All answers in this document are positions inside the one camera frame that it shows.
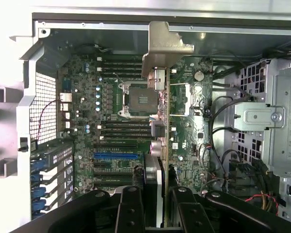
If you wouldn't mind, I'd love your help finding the black long expansion slot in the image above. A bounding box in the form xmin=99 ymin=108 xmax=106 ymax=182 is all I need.
xmin=94 ymin=144 xmax=138 ymax=150
xmin=94 ymin=171 xmax=134 ymax=177
xmin=94 ymin=179 xmax=134 ymax=186

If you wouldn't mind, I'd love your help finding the blue expansion slot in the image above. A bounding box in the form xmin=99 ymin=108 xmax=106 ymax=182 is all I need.
xmin=94 ymin=152 xmax=139 ymax=160

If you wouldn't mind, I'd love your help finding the RAM stick with white label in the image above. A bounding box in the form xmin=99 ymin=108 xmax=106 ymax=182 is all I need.
xmin=100 ymin=131 xmax=153 ymax=141

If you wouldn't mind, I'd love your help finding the green motherboard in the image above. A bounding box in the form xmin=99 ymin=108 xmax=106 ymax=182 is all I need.
xmin=58 ymin=54 xmax=214 ymax=195

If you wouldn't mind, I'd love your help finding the CPU socket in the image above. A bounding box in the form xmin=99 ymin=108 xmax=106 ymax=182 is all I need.
xmin=118 ymin=82 xmax=160 ymax=117

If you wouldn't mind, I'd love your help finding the perforated silver disk bay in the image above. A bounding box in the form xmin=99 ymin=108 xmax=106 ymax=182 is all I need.
xmin=234 ymin=58 xmax=291 ymax=224

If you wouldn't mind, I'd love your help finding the open dark grey PC case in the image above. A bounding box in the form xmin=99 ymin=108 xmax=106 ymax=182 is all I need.
xmin=0 ymin=12 xmax=291 ymax=233

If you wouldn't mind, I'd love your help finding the black sleeved power wire bundle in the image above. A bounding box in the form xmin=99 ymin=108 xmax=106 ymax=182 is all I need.
xmin=229 ymin=157 xmax=281 ymax=216

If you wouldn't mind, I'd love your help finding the red black twisted wire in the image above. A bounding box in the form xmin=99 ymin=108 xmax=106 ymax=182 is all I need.
xmin=30 ymin=99 xmax=64 ymax=144

